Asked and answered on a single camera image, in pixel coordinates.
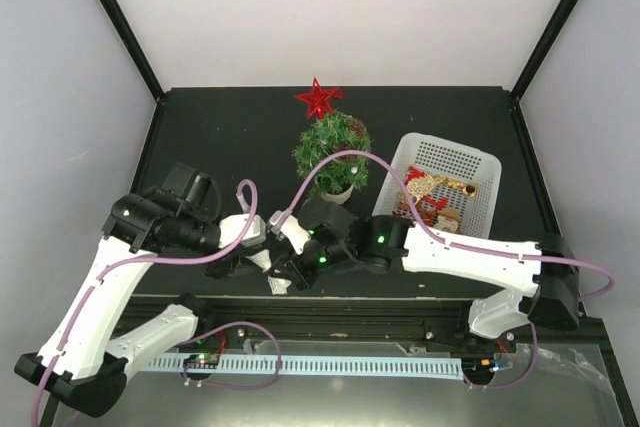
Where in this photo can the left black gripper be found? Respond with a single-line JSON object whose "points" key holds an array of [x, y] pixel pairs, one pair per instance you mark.
{"points": [[227, 266]]}

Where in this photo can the white tree pot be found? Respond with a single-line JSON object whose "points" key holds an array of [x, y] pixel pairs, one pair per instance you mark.
{"points": [[338, 196]]}

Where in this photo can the red ribbon ornament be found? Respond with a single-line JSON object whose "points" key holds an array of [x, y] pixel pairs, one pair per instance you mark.
{"points": [[414, 177]]}

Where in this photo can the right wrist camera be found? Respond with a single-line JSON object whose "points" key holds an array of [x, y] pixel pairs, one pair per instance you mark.
{"points": [[284, 225]]}

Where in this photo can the red star ornament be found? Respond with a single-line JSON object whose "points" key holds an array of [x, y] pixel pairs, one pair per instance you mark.
{"points": [[318, 98]]}

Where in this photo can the white slotted cable duct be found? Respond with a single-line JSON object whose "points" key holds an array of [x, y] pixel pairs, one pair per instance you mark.
{"points": [[310, 365]]}

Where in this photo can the small green christmas tree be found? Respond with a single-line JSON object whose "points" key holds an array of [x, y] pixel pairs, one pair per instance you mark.
{"points": [[334, 133]]}

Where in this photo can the brown pine cone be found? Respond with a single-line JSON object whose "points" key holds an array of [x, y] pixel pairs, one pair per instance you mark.
{"points": [[358, 128], [342, 148]]}

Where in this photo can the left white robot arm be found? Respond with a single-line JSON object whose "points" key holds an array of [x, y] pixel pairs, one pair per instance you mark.
{"points": [[83, 365]]}

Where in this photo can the left circuit board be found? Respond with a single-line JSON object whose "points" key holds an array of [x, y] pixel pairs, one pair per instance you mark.
{"points": [[201, 361]]}

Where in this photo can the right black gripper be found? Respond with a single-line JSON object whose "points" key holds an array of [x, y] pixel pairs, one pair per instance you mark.
{"points": [[302, 277]]}

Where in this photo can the wooden snowman ornament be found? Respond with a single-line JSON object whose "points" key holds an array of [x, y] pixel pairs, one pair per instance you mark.
{"points": [[448, 220]]}

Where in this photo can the circuit board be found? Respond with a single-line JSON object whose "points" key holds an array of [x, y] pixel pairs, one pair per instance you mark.
{"points": [[201, 361], [482, 365]]}

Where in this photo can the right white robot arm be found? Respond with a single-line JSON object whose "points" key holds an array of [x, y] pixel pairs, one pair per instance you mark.
{"points": [[324, 235]]}

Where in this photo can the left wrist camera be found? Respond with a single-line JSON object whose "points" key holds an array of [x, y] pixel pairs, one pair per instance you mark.
{"points": [[231, 226]]}

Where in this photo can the right circuit board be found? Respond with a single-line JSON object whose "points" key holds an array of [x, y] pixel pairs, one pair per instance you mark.
{"points": [[482, 365]]}

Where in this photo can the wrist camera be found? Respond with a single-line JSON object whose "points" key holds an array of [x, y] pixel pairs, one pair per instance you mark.
{"points": [[284, 225], [231, 226]]}

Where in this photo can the white perforated plastic basket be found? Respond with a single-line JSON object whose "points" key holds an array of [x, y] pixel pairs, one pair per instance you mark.
{"points": [[452, 175]]}

